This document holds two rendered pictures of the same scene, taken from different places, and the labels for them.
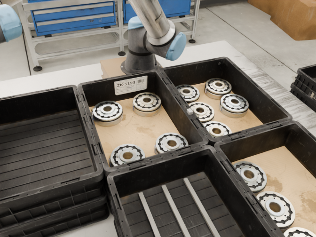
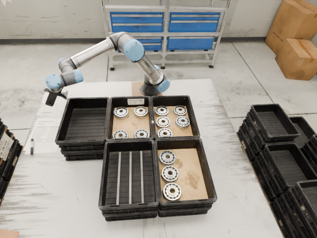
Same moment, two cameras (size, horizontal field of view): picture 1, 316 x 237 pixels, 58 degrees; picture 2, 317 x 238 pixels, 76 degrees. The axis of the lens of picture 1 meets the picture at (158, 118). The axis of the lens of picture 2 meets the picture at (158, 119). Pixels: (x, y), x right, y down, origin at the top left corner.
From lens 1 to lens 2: 0.62 m
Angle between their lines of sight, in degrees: 13
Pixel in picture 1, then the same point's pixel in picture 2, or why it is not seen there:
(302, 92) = (251, 119)
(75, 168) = (99, 135)
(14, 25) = (79, 78)
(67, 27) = not seen: hidden behind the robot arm
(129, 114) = (131, 115)
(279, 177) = (183, 161)
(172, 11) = (199, 46)
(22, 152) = (80, 123)
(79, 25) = not seen: hidden behind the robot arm
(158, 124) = (142, 123)
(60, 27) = not seen: hidden behind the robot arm
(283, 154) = (193, 152)
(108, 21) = (157, 47)
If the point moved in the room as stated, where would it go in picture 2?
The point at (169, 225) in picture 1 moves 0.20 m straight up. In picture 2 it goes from (125, 167) to (123, 149)
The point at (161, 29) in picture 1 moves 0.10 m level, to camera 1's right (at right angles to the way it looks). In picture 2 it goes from (154, 78) to (167, 81)
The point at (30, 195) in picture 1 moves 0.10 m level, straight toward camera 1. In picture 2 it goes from (76, 142) to (77, 156)
